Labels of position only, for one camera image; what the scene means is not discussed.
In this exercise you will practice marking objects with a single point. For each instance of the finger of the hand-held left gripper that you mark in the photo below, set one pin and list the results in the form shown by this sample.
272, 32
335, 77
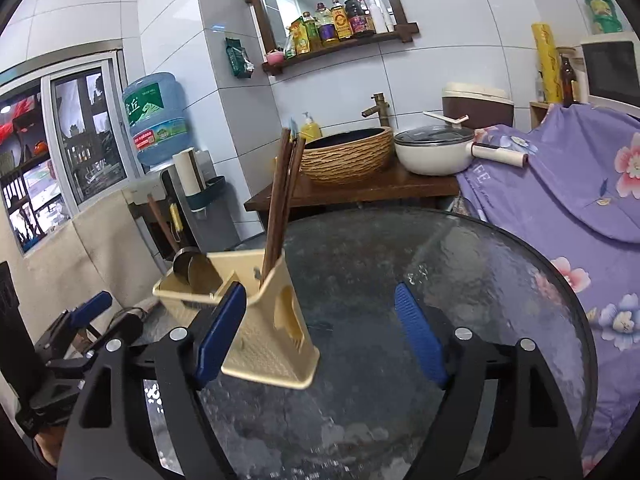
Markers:
92, 310
125, 325

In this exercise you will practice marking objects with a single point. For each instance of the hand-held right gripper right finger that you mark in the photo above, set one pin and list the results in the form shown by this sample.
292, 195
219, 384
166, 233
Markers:
419, 335

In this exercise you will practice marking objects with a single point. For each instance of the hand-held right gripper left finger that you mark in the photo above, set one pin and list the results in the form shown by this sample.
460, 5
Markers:
220, 335

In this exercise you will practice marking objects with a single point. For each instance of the cream perforated utensil holder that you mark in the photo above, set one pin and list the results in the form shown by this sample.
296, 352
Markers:
280, 340

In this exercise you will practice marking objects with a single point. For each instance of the brown wooden chopstick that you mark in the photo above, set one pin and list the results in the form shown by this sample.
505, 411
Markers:
292, 175
275, 200
283, 195

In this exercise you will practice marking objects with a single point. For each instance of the beige cardboard panel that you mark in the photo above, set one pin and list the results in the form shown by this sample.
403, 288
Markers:
100, 250

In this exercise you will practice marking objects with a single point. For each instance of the white water dispenser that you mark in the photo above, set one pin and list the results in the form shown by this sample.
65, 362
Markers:
220, 225

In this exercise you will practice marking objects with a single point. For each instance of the teal towel holder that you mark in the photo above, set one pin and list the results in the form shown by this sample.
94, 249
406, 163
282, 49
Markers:
205, 195

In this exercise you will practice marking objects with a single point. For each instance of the dark wooden counter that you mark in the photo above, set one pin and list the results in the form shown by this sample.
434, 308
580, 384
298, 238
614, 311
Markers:
375, 192

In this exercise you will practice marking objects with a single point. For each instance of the sliding glass window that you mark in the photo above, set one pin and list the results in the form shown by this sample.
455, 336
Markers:
65, 150

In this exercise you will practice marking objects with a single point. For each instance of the paper towel roll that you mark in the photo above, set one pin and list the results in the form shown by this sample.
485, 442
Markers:
187, 170

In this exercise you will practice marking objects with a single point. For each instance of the white electric pot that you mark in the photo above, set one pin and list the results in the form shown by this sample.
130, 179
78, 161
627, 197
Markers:
435, 155

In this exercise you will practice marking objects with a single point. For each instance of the woven pattern sink basin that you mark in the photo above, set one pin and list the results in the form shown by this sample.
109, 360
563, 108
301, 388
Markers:
350, 160

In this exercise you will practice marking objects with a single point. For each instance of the blue water bottle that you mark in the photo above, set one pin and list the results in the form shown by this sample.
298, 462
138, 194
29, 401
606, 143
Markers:
155, 120

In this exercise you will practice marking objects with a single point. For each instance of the purple floral cloth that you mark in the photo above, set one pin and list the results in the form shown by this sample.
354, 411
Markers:
575, 200

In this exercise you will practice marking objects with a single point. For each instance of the yellow cup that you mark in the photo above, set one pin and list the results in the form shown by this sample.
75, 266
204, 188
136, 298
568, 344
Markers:
311, 134

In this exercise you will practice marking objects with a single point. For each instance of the brass faucet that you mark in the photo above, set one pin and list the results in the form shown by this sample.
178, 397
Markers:
381, 107

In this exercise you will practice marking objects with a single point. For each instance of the pump soap bottle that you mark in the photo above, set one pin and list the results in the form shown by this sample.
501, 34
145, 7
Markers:
306, 116

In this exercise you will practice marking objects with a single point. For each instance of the brown white rice cooker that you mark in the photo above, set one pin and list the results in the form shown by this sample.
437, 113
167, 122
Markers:
475, 105

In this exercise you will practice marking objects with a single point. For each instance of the small wooden box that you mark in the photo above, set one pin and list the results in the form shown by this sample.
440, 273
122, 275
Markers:
539, 115

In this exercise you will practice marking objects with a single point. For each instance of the small pink bowl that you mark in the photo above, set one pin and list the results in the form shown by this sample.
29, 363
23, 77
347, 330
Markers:
274, 57

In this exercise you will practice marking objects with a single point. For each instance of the brown glass bottle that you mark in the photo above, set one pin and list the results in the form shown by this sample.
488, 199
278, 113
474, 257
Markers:
569, 82

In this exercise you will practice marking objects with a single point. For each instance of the yellow wrap roll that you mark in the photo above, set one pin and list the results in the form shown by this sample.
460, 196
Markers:
546, 60

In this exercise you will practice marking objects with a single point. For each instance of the yellow green seasoning packet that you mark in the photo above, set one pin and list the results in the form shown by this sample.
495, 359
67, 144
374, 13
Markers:
298, 40

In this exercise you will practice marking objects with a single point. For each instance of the green condiment bottle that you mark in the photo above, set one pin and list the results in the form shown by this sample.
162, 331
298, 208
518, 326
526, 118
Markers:
311, 35

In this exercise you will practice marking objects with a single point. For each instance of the white plastic bottle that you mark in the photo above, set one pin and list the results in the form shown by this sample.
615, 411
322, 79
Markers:
382, 17

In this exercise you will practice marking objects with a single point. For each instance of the purple label sauce bottle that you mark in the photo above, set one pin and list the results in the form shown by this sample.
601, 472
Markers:
326, 27

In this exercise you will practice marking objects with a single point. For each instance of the yellow label oil bottle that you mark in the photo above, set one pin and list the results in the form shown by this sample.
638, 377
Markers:
341, 22

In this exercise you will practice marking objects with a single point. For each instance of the dark soy sauce bottle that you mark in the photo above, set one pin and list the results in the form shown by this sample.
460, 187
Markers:
357, 15

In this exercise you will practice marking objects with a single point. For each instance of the white microwave oven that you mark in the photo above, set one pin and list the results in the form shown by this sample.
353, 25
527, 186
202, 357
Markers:
612, 72

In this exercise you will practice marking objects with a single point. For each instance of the stack of green cups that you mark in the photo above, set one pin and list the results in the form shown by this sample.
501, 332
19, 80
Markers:
600, 5

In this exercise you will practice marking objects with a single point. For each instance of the wooden framed wall shelf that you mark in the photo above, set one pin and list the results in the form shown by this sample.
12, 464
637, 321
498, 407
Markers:
345, 50

